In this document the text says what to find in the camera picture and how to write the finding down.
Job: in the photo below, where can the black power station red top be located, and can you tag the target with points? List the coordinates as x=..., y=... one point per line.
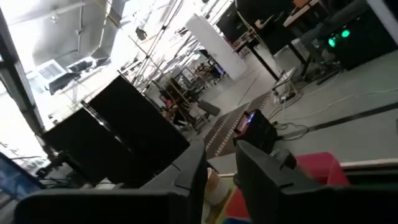
x=261, y=133

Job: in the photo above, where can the computer monitor blue screen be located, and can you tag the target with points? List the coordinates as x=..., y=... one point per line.
x=15, y=180

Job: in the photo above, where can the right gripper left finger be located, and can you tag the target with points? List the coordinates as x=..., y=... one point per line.
x=124, y=205

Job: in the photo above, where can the black-lid spice jar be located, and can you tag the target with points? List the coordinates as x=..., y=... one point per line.
x=284, y=158

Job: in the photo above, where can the dark rug striped orange edges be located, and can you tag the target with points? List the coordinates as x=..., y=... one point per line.
x=227, y=127

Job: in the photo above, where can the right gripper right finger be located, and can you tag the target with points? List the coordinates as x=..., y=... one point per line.
x=295, y=205

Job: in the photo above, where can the grey padded stool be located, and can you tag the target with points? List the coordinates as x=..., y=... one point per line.
x=209, y=108

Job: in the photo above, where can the light wooden desk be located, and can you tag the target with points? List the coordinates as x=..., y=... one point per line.
x=300, y=12

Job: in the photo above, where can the black computer green lights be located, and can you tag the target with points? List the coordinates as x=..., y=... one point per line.
x=357, y=43

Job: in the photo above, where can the white floor power strip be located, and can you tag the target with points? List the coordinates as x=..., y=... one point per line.
x=287, y=90

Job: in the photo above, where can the black metal frame post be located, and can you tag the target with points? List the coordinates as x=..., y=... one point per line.
x=23, y=93

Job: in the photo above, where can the white pillar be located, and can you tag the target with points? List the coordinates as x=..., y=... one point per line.
x=217, y=46

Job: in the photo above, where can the pink plastic bin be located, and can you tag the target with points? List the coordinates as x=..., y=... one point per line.
x=320, y=168

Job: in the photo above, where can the black partition panel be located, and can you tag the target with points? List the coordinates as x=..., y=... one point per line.
x=136, y=124
x=87, y=149

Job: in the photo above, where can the brown-lid spice jar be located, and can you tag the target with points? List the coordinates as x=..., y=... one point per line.
x=216, y=188

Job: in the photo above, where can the blue plastic bin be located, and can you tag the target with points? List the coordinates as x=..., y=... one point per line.
x=236, y=221

